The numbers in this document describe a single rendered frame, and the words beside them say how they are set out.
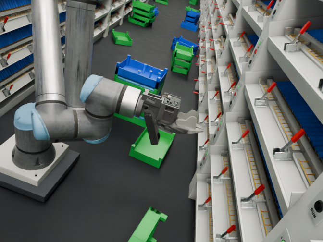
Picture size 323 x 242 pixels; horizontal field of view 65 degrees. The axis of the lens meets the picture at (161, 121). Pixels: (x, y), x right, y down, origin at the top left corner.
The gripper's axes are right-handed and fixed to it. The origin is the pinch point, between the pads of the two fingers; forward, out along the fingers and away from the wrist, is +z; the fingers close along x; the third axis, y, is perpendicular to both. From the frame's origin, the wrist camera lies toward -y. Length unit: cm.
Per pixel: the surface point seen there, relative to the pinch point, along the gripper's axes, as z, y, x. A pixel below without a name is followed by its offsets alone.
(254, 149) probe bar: 22.5, -5.2, 8.0
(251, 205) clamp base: 19.1, -8.4, -15.3
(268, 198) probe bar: 22.8, -5.1, -13.9
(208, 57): 18, -28, 170
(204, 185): 21, -47, 27
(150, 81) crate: -23, -29, 83
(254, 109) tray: 15.7, 8.4, 9.6
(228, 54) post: 19, -2, 100
